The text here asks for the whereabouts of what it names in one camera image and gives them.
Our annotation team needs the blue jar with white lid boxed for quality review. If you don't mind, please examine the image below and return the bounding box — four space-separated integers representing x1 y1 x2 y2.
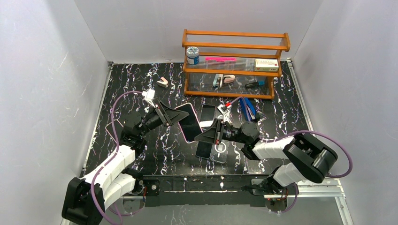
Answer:
186 46 199 65

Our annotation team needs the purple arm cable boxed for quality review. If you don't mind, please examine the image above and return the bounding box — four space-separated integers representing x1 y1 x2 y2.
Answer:
91 90 147 225
228 96 353 214

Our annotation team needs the blue phone case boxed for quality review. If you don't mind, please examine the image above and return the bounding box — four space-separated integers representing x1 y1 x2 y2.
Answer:
239 97 259 122

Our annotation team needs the pink white stapler on table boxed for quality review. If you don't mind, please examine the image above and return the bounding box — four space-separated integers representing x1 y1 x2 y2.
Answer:
156 77 169 88

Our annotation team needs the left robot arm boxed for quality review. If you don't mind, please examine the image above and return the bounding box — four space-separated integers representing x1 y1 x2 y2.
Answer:
61 101 189 225

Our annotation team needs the orange wooden shelf rack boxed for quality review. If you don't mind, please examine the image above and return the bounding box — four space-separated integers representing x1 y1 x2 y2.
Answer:
182 29 291 99

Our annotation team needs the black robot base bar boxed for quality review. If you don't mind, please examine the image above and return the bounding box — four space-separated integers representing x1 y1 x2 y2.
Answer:
123 174 296 209

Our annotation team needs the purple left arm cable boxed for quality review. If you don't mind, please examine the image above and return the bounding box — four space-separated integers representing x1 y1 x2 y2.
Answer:
91 90 147 225

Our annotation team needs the black marker pen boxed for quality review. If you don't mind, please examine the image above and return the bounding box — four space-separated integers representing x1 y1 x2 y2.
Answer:
245 81 265 89

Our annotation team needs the clear grey phone case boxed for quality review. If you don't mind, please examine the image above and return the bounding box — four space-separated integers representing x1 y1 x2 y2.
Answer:
210 140 230 164

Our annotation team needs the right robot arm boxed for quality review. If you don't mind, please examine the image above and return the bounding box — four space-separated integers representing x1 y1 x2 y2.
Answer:
194 119 338 192

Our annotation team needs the white cardboard box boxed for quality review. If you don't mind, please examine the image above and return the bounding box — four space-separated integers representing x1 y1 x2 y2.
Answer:
254 59 279 72

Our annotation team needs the light blue stapler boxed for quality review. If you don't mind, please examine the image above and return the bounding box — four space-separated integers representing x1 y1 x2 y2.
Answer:
213 74 221 88

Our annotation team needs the phone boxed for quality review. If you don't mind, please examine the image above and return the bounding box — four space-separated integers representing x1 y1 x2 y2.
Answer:
175 103 202 143
106 120 123 139
195 142 213 159
199 105 215 131

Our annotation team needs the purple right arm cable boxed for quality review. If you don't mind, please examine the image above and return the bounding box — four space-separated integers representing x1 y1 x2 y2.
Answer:
228 96 353 214

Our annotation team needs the pink utility knife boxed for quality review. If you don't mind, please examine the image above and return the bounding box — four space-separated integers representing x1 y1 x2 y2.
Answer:
205 57 237 62

